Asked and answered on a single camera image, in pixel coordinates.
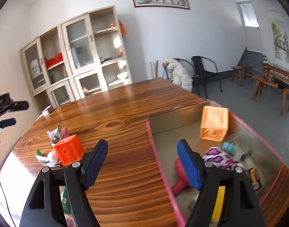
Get black orange lighter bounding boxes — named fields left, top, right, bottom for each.
left=247, top=167, right=263, bottom=191

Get grey staircase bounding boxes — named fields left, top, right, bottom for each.
left=237, top=47, right=265, bottom=68

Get wooden furniture set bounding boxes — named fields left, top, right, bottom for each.
left=251, top=63, right=289, bottom=117

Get beige padded jacket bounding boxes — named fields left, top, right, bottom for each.
left=163, top=59, right=194, bottom=92

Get white tube with round cap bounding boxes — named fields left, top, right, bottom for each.
left=46, top=151, right=60, bottom=164

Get small high window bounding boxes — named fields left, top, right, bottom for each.
left=238, top=1, right=260, bottom=28

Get leopard print fleece mitten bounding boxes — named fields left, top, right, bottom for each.
left=202, top=147, right=245, bottom=171

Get teal binder clip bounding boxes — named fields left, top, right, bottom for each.
left=222, top=134, right=238, bottom=156

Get bright orange toy cube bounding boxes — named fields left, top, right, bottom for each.
left=53, top=134, right=84, bottom=166

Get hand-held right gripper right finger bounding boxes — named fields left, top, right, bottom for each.
left=177, top=139, right=265, bottom=227

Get black cable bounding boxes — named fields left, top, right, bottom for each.
left=0, top=177, right=17, bottom=227

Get hanging scroll painting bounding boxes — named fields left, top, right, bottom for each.
left=267, top=9, right=289, bottom=64

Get small card deck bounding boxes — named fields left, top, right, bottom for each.
left=41, top=105, right=54, bottom=116

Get black metal chair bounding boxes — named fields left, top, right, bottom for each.
left=163, top=58, right=202, bottom=95
left=191, top=56, right=223, bottom=98

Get yellow green small box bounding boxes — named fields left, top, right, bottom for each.
left=211, top=186, right=226, bottom=223

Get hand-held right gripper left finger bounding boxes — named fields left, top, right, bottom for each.
left=19, top=139, right=108, bottom=227

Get light orange toy cube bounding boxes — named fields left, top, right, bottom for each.
left=199, top=106, right=229, bottom=143

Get shiny metal tool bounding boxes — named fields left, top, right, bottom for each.
left=46, top=128, right=63, bottom=146

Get green tube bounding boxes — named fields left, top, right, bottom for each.
left=60, top=186, right=71, bottom=215

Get orange hanging item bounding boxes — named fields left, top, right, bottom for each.
left=118, top=21, right=127, bottom=36

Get pink knot candle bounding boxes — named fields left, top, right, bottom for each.
left=171, top=158, right=199, bottom=196

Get pile of red packets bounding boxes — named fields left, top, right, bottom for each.
left=45, top=53, right=63, bottom=68

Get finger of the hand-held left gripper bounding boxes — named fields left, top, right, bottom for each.
left=0, top=118, right=16, bottom=128
left=2, top=101, right=29, bottom=116

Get pink tin container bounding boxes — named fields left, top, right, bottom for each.
left=146, top=100, right=289, bottom=227

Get white printed box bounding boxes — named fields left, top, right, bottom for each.
left=30, top=60, right=44, bottom=78

